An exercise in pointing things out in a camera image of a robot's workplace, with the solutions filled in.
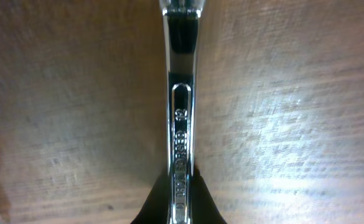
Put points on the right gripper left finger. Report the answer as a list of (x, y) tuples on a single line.
[(155, 208)]

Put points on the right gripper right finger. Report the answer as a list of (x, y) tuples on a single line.
[(204, 210)]

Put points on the chrome blue ratchet wrench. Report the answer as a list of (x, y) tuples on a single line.
[(181, 22)]

